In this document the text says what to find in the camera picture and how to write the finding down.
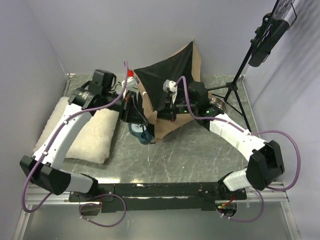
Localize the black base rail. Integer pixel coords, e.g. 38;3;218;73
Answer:
68;182;247;213

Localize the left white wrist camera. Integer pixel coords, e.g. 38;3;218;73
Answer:
126;69;139;88

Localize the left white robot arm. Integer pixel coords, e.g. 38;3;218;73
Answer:
19;69;144;201

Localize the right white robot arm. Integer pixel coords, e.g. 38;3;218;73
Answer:
163;79;285;200

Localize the steel pet bowl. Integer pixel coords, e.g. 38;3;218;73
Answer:
210;97;227;112

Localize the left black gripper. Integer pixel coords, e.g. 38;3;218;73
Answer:
102;90;148;126

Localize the teal pet feeder stand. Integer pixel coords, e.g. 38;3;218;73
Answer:
128;123;156;145

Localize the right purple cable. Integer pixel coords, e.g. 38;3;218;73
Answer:
174;76;301;223

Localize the black tripod stand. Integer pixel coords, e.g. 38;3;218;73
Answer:
208;38;257;131

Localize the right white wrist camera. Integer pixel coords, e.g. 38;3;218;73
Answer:
162;79;178;96

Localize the aluminium frame rail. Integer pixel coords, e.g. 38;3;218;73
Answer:
24;182;287;205

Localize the white fluffy cushion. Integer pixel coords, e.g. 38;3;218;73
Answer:
33;96;119;164

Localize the tan fabric pet tent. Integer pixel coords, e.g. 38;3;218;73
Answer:
133;41;210;140

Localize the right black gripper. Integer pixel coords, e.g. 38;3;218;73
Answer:
152;93;198;122

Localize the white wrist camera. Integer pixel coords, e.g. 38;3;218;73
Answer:
126;69;139;88
162;79;178;96

